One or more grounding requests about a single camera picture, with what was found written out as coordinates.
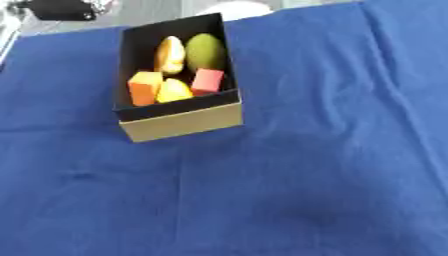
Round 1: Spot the tan cardboard box black inside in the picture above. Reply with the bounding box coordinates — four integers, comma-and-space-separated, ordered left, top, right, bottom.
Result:
110, 12, 245, 144

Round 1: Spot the red block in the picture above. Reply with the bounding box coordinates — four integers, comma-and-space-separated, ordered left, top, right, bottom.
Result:
189, 68, 226, 97

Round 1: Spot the yellow toy lemon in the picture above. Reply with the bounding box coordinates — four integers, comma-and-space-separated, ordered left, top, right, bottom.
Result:
154, 77, 195, 104

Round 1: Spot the green toy mango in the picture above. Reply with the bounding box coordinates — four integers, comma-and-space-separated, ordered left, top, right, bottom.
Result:
183, 32, 228, 74

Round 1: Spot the orange block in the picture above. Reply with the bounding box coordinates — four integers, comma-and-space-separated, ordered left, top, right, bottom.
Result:
126, 70, 165, 107

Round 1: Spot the yellow orange toy fruit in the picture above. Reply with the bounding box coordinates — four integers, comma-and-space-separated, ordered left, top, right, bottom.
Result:
152, 35, 188, 76

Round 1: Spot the white round object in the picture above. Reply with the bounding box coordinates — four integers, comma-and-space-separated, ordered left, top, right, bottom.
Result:
194, 0, 275, 22

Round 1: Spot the black object on floor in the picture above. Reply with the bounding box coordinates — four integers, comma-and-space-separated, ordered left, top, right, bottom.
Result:
15, 0, 112, 22

